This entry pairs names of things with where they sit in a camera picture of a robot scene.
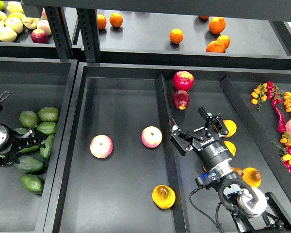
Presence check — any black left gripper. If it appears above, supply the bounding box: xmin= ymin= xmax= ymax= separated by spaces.
xmin=0 ymin=125 xmax=46 ymax=167

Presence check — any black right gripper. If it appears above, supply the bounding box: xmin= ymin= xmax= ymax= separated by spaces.
xmin=169 ymin=107 xmax=233 ymax=172

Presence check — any dark green avocado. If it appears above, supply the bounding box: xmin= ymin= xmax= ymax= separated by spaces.
xmin=14 ymin=155 xmax=46 ymax=174

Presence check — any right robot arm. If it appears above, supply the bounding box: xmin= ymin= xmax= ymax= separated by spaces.
xmin=169 ymin=107 xmax=291 ymax=233

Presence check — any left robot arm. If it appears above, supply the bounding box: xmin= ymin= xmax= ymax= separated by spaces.
xmin=0 ymin=123 xmax=46 ymax=167

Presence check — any dark avocado left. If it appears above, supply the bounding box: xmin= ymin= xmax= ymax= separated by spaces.
xmin=14 ymin=128 xmax=29 ymax=135

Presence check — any green avocado right lower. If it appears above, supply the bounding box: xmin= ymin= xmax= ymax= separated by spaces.
xmin=40 ymin=134 xmax=55 ymax=160

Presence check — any green avocado top left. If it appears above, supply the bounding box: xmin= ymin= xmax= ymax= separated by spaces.
xmin=19 ymin=110 xmax=40 ymax=128

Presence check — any green avocado middle right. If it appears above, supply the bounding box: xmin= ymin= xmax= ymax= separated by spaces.
xmin=36 ymin=122 xmax=57 ymax=136

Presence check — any dark avocado bottom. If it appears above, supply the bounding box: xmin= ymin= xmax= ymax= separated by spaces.
xmin=20 ymin=174 xmax=45 ymax=195

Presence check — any yellow pear with stem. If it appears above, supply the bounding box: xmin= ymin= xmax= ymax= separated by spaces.
xmin=215 ymin=115 xmax=237 ymax=137

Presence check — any green avocado top right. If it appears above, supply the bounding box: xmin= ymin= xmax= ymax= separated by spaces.
xmin=38 ymin=107 xmax=60 ymax=122

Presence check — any yellow pear lying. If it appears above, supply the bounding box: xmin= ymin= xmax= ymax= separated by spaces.
xmin=232 ymin=167 xmax=245 ymax=178

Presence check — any dark red apple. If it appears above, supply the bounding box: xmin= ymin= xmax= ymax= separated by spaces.
xmin=172 ymin=90 xmax=190 ymax=110

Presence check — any pink apple centre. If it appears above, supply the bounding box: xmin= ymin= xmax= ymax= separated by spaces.
xmin=141 ymin=126 xmax=162 ymax=149

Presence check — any pink apple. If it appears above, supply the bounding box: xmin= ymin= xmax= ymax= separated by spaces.
xmin=90 ymin=134 xmax=113 ymax=159
xmin=141 ymin=126 xmax=162 ymax=149

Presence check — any bright red apple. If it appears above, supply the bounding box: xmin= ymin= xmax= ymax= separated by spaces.
xmin=173 ymin=71 xmax=194 ymax=91

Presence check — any orange cherry tomato vine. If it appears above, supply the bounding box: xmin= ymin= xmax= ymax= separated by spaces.
xmin=251 ymin=83 xmax=267 ymax=111

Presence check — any pink apple left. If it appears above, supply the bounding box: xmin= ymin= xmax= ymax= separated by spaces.
xmin=90 ymin=134 xmax=113 ymax=159

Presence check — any orange front right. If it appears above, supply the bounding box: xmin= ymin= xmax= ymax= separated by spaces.
xmin=206 ymin=40 xmax=226 ymax=53

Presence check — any red cherry tomato vine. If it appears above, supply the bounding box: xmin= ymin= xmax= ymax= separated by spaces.
xmin=266 ymin=81 xmax=282 ymax=105

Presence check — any red chili pepper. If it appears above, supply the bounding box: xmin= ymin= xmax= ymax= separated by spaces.
xmin=272 ymin=99 xmax=286 ymax=133

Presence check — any black centre tray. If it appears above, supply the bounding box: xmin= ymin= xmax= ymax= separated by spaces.
xmin=44 ymin=64 xmax=291 ymax=233

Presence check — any orange right middle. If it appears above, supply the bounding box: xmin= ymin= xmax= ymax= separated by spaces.
xmin=217 ymin=35 xmax=230 ymax=49

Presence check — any orange centre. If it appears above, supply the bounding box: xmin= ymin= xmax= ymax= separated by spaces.
xmin=169 ymin=28 xmax=184 ymax=44

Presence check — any mixed tomato cluster lower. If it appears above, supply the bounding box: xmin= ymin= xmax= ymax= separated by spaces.
xmin=272 ymin=132 xmax=291 ymax=174

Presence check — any black upper left tray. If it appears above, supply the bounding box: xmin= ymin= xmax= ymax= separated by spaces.
xmin=0 ymin=6 xmax=80 ymax=60

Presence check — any large orange right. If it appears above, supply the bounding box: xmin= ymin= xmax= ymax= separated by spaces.
xmin=208 ymin=17 xmax=226 ymax=34

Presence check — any orange behind shelf edge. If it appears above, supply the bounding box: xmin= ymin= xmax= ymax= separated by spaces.
xmin=198 ymin=16 xmax=209 ymax=20

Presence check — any red apple on shelf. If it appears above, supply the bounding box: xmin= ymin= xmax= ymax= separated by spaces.
xmin=31 ymin=29 xmax=49 ymax=44

